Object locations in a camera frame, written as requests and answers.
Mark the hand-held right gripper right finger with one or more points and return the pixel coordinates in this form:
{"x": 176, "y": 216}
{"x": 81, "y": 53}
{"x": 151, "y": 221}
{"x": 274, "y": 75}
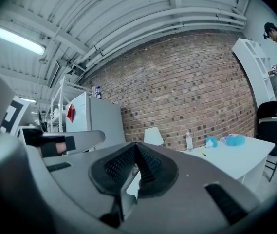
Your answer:
{"x": 189, "y": 203}

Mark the white shade table lamp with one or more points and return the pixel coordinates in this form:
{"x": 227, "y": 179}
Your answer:
{"x": 153, "y": 136}

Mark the teal fluff in plastic bag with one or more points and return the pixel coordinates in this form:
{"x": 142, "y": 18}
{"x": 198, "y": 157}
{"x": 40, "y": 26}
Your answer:
{"x": 235, "y": 140}

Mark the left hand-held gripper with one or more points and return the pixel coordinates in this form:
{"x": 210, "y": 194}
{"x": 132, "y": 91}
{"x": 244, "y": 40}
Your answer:
{"x": 11, "y": 116}

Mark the ceiling light tube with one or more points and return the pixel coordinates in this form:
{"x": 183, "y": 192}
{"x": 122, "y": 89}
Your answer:
{"x": 19, "y": 40}

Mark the white metal shelf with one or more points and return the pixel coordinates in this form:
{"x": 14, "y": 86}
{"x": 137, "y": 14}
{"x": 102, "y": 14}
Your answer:
{"x": 55, "y": 111}

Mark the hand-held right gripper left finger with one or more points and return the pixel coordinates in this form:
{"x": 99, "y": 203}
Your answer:
{"x": 75, "y": 174}

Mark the clear water bottle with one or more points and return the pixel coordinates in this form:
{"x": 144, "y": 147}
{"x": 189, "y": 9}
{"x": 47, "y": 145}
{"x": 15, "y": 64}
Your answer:
{"x": 189, "y": 142}

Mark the grey fridge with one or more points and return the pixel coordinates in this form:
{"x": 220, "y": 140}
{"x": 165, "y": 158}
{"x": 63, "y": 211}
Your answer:
{"x": 104, "y": 121}

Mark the black folding chair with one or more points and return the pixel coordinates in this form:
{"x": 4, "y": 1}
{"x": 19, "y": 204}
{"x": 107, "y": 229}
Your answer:
{"x": 269, "y": 130}

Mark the red paper decoration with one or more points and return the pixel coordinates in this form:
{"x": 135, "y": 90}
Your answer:
{"x": 71, "y": 113}

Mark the blue label water bottle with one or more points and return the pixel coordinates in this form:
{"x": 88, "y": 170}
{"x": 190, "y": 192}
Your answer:
{"x": 98, "y": 92}

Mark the white cabinet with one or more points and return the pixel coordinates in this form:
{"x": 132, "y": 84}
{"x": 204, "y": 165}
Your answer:
{"x": 252, "y": 57}

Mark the white desk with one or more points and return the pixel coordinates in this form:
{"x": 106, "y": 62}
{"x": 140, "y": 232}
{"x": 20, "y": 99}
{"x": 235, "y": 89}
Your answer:
{"x": 238, "y": 155}

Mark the person's left hand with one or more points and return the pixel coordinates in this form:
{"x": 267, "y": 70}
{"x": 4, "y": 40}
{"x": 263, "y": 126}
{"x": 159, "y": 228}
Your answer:
{"x": 61, "y": 149}

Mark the teal and white fluffy toy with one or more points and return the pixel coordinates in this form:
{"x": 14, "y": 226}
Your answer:
{"x": 212, "y": 142}

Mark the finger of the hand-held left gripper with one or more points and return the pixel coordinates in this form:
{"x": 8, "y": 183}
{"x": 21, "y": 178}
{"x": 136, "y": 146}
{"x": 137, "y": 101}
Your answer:
{"x": 89, "y": 138}

